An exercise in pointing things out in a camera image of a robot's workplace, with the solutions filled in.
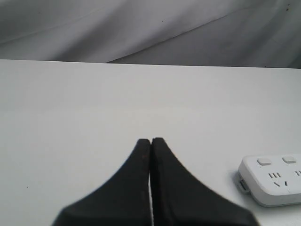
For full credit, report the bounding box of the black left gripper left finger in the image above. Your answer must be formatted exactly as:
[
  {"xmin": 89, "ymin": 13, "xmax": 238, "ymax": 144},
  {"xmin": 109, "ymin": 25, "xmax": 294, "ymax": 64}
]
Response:
[{"xmin": 53, "ymin": 139, "xmax": 151, "ymax": 226}]

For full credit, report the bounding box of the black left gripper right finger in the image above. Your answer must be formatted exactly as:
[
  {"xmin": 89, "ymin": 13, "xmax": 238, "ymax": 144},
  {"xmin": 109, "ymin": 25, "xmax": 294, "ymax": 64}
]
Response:
[{"xmin": 150, "ymin": 138, "xmax": 259, "ymax": 226}]

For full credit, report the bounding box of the white five-outlet power strip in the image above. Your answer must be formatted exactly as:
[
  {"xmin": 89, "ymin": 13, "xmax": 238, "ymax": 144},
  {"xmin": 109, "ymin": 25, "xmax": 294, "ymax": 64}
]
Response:
[{"xmin": 237, "ymin": 153, "xmax": 301, "ymax": 207}]

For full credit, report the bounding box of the grey backdrop cloth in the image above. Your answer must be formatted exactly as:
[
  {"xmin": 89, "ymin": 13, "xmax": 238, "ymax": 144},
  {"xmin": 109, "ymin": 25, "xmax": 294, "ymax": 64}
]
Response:
[{"xmin": 0, "ymin": 0, "xmax": 301, "ymax": 68}]

